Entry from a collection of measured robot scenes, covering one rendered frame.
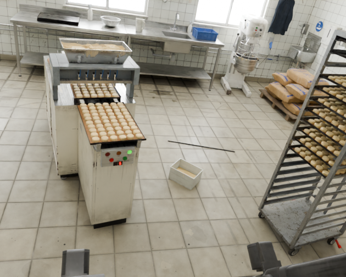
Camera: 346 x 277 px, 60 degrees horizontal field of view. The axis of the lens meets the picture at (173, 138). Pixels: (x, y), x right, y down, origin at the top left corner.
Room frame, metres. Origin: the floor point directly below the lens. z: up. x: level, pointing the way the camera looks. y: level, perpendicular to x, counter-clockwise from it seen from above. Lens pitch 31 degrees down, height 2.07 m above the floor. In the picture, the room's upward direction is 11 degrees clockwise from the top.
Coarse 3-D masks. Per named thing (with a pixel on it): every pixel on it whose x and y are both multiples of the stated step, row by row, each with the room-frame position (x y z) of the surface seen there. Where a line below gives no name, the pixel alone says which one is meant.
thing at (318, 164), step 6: (294, 150) 2.20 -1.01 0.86; (300, 150) 2.19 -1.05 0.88; (306, 150) 2.24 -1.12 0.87; (306, 156) 2.11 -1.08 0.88; (312, 156) 2.13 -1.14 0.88; (312, 162) 2.03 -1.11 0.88; (318, 162) 2.05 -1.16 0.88; (318, 168) 1.97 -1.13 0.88; (324, 168) 1.99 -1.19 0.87; (324, 174) 1.91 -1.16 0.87; (336, 174) 1.96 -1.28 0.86
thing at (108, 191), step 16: (80, 128) 2.18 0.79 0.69; (80, 144) 2.18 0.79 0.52; (112, 144) 1.81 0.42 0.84; (128, 144) 1.85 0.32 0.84; (80, 160) 2.17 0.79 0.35; (96, 160) 1.71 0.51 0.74; (80, 176) 2.17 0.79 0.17; (96, 176) 1.71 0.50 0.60; (112, 176) 1.77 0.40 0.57; (128, 176) 1.83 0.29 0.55; (96, 192) 1.71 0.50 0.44; (112, 192) 1.78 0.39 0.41; (128, 192) 1.84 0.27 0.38; (96, 208) 1.72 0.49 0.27; (112, 208) 1.78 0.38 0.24; (128, 208) 1.85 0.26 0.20; (96, 224) 1.75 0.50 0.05; (112, 224) 1.82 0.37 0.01
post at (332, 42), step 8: (336, 32) 2.23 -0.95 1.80; (328, 48) 2.24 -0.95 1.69; (328, 56) 2.23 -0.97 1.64; (320, 64) 2.25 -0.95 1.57; (320, 72) 2.23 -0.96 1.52; (312, 88) 2.23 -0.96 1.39; (304, 104) 2.24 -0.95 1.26; (304, 112) 2.24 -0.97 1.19; (296, 120) 2.25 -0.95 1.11; (288, 144) 2.23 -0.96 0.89; (280, 160) 2.24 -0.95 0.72; (280, 168) 2.24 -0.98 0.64; (272, 176) 2.24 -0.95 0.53; (272, 184) 2.23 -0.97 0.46; (264, 200) 2.23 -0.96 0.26
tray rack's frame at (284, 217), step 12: (276, 204) 2.33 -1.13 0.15; (288, 204) 2.37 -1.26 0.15; (300, 204) 2.41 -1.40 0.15; (264, 216) 2.16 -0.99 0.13; (276, 216) 2.17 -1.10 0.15; (288, 216) 2.20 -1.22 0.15; (300, 216) 2.23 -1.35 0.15; (312, 216) 2.27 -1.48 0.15; (276, 228) 2.01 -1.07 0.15; (288, 228) 2.04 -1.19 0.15; (312, 228) 2.10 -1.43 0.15; (336, 228) 2.16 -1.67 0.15; (288, 240) 1.89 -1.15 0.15; (300, 240) 1.92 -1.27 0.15; (312, 240) 1.95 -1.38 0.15
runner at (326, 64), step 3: (324, 63) 2.22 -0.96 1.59; (327, 63) 2.24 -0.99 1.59; (330, 63) 2.25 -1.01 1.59; (333, 63) 2.27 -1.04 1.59; (336, 63) 2.28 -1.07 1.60; (339, 63) 2.30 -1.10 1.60; (342, 63) 2.31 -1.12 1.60; (345, 63) 2.32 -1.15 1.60; (327, 66) 2.21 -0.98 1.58; (330, 66) 2.23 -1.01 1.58; (333, 66) 2.25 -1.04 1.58; (336, 66) 2.27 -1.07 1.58; (339, 66) 2.29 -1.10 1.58; (342, 66) 2.30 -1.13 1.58; (345, 66) 2.33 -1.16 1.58
